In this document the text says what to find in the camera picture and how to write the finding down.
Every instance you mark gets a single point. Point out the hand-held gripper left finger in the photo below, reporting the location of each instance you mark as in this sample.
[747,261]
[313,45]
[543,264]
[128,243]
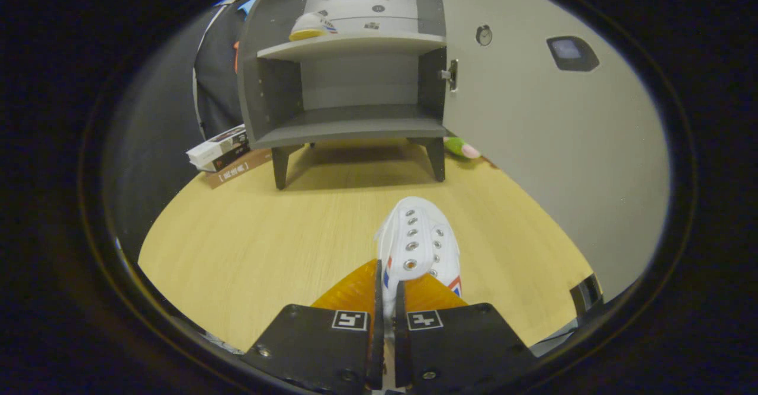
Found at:
[377,353]

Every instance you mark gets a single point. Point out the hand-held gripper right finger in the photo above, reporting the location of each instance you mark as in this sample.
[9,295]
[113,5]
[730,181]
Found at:
[400,347]

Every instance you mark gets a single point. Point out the white canvas shoe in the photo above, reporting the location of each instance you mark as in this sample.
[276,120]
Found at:
[308,26]
[417,235]

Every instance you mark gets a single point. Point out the grey shoe cabinet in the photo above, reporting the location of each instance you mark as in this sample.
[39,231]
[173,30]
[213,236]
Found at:
[355,125]

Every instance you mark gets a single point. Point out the black device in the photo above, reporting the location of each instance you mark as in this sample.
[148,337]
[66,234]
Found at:
[586,294]

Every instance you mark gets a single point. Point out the pink green plush toy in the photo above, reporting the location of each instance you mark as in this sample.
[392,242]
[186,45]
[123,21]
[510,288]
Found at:
[462,147]

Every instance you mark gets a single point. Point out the brown book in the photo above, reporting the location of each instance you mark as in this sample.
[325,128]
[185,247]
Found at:
[237,172]

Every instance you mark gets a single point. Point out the black book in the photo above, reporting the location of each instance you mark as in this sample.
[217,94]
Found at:
[234,155]

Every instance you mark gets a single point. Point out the black backdrop cloth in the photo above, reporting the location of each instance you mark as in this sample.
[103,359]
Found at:
[154,146]

